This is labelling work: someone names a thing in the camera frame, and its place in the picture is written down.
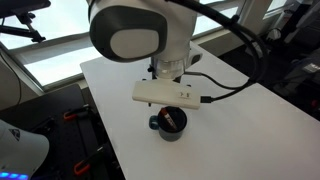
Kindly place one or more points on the orange-capped Sharpie marker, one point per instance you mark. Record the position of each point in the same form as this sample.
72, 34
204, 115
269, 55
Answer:
168, 118

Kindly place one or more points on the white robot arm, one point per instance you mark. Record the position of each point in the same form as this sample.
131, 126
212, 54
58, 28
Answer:
131, 30

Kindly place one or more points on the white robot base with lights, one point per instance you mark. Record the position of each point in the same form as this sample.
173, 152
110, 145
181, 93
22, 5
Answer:
21, 152

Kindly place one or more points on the dark teal mug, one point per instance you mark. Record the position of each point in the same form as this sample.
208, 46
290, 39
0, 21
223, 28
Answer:
166, 132

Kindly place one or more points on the black side table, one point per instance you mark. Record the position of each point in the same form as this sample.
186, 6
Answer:
70, 141

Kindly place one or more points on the dark equipment pile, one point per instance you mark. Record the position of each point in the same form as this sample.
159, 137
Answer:
295, 60

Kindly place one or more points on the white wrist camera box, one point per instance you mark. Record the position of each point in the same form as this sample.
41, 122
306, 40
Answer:
166, 92

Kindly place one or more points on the orange-handled clamp far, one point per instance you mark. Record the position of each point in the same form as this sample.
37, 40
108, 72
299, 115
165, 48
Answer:
74, 113

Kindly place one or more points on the orange-handled clamp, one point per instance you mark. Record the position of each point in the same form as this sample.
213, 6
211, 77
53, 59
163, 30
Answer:
74, 113
84, 166

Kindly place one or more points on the orange-handled clamp near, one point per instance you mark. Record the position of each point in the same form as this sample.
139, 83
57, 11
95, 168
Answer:
84, 166

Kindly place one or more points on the black camera tripod mount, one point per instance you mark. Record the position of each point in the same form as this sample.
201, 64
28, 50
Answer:
23, 11

